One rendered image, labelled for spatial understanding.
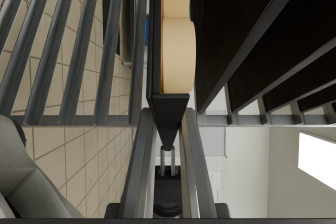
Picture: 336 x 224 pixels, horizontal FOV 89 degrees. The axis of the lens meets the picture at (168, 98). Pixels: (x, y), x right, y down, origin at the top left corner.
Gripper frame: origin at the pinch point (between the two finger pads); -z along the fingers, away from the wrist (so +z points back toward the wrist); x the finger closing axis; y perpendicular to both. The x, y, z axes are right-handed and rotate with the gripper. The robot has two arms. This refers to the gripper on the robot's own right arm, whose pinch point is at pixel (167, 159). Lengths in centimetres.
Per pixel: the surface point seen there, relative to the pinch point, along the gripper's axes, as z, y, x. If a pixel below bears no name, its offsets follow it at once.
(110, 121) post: -6.2, -9.1, -15.8
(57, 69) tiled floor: -19, -87, -78
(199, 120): -6.4, -9.0, 8.7
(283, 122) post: -5.8, -9.0, 31.7
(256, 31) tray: -24.1, 18.6, 8.6
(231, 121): -6.9, -6.8, 16.6
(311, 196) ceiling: 177, -198, 221
